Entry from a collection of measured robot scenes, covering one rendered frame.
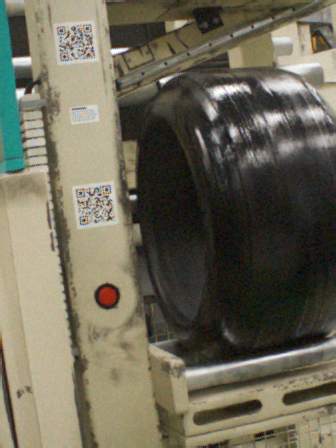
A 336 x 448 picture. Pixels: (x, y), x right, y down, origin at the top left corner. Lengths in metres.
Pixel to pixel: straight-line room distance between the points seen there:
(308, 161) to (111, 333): 0.45
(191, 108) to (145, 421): 0.56
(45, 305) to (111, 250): 0.70
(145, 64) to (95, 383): 0.78
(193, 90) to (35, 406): 0.82
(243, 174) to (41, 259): 0.63
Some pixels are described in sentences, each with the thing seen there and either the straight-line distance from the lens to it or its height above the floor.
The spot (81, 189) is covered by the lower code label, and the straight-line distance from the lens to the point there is 1.52.
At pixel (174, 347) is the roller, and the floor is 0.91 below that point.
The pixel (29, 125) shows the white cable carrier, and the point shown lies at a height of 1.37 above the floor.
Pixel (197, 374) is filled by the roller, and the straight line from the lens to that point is 1.52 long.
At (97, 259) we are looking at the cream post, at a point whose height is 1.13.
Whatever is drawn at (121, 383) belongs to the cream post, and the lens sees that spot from 1.56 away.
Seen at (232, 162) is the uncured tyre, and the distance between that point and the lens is 1.42.
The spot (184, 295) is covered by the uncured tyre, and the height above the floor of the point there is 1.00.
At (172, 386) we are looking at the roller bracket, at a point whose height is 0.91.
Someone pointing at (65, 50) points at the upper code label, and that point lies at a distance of 1.54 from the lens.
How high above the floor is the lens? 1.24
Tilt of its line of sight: 3 degrees down
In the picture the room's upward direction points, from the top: 7 degrees counter-clockwise
